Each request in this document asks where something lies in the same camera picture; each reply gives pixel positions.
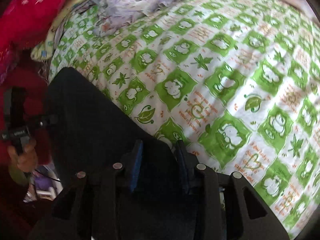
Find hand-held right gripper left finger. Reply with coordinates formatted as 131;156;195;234
29;140;145;240

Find dark knit pants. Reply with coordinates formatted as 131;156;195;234
46;67;200;240

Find black cable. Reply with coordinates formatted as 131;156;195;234
34;169;61;183

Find red floral quilt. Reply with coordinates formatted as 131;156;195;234
0;0;84;85

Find person's left hand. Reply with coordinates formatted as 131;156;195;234
7;139;38;173

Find green checkered printed bed sheet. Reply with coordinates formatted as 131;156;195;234
49;0;320;240

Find white plastic stool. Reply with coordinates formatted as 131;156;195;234
36;187;62;202

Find yellow printed cloth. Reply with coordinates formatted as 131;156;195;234
31;0;100;61

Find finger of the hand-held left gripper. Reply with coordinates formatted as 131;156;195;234
4;87;27;130
26;114;59;130

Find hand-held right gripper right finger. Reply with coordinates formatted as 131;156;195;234
175;140;290;240

